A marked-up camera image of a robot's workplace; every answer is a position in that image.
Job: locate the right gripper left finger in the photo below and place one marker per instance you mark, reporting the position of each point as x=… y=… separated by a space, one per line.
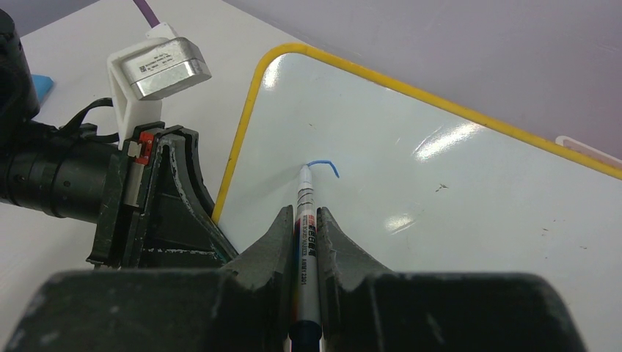
x=243 y=306

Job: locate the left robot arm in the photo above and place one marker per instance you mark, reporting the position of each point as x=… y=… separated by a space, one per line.
x=61 y=171

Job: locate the yellow framed whiteboard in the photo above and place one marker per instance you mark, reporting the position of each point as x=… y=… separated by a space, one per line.
x=423 y=184

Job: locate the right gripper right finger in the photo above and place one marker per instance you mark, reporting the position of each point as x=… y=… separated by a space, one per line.
x=368 y=307

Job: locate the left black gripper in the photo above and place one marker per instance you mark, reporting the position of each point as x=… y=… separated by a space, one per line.
x=179 y=231

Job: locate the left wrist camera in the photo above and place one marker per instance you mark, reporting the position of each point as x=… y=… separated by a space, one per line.
x=142 y=75

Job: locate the blue capped whiteboard marker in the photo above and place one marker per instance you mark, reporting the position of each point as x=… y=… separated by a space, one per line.
x=305 y=330

